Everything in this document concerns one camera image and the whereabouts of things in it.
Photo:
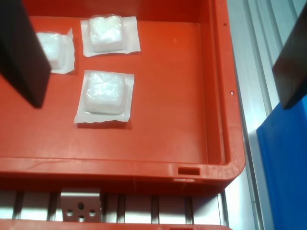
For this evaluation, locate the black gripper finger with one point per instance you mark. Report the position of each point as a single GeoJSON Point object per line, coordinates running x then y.
{"type": "Point", "coordinates": [21, 60]}
{"type": "Point", "coordinates": [293, 72]}

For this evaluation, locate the white bandage pack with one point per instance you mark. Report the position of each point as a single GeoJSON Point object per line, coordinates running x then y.
{"type": "Point", "coordinates": [108, 33]}
{"type": "Point", "coordinates": [105, 95]}
{"type": "Point", "coordinates": [55, 51]}

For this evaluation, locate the red plastic box with bandages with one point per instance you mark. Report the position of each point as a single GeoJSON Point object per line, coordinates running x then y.
{"type": "Point", "coordinates": [168, 95]}

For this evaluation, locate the red plastic box with clutter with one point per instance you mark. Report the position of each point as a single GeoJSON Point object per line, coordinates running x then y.
{"type": "Point", "coordinates": [96, 226]}

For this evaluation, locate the small blue plastic bin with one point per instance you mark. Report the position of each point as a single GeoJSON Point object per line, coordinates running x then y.
{"type": "Point", "coordinates": [283, 167]}

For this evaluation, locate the aluminium angle bracket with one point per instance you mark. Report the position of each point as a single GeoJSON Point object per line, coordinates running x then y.
{"type": "Point", "coordinates": [72, 198]}

